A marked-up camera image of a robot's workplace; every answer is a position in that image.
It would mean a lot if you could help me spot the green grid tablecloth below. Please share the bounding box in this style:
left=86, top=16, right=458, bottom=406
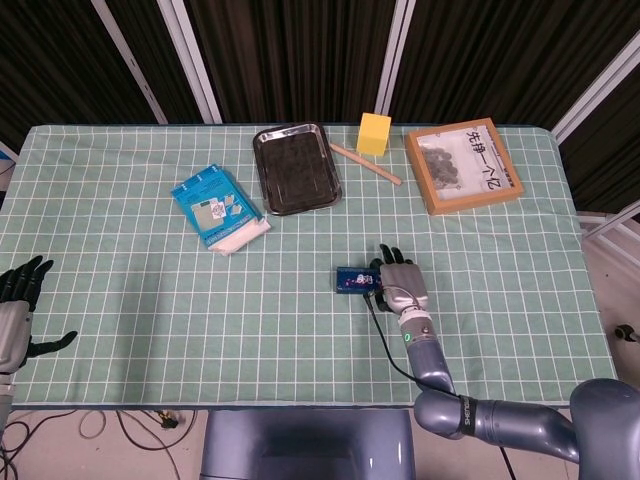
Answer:
left=0, top=123, right=626, bottom=410

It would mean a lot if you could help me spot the stainless steel tray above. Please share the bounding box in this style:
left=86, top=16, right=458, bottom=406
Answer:
left=252, top=122, right=344, bottom=218

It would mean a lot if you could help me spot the blue white sign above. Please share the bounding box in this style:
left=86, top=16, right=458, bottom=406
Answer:
left=0, top=141, right=20, bottom=176

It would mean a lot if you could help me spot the blue glasses case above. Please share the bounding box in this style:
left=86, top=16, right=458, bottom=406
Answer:
left=334, top=266, right=384, bottom=296

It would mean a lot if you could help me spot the blue wet-wipes packet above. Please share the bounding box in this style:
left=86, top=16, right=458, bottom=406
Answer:
left=171, top=164, right=273, bottom=258

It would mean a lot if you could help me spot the black floor cable loop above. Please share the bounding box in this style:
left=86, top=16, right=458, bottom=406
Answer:
left=117, top=409, right=199, bottom=451

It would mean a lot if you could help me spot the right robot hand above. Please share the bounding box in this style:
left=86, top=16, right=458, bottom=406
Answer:
left=367, top=243, right=431, bottom=316

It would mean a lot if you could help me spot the wide white double post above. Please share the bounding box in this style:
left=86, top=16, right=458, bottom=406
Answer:
left=156, top=0, right=224, bottom=125

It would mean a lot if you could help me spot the dark floor cable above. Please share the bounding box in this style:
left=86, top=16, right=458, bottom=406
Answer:
left=0, top=421, right=32, bottom=480

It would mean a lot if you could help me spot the grey-blue robot torso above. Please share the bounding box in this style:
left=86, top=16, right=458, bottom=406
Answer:
left=199, top=408, right=417, bottom=480

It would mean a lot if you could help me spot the wooden stick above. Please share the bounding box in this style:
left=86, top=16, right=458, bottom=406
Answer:
left=328, top=142, right=403, bottom=187

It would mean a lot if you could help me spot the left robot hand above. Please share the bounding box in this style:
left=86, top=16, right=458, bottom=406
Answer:
left=0, top=254, right=79, bottom=375

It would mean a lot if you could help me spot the yellow sponge block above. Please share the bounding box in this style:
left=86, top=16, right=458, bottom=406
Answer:
left=355, top=112, right=392, bottom=158

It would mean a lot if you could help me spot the light floor cable loop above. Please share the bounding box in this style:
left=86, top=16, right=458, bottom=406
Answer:
left=78, top=409, right=109, bottom=440

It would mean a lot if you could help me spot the white metal rack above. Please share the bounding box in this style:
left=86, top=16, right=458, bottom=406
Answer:
left=577, top=199, right=640, bottom=261

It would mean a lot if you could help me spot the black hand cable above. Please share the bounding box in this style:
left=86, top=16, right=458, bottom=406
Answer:
left=364, top=292, right=464, bottom=401

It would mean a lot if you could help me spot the black pleated curtain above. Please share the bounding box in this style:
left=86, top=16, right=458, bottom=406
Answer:
left=0, top=0, right=640, bottom=211

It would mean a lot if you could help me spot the thin white frame post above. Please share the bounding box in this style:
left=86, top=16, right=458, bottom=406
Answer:
left=91, top=0, right=169, bottom=125

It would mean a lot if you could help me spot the wooden picture frame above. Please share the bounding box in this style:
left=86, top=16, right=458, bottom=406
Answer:
left=403, top=117, right=525, bottom=217

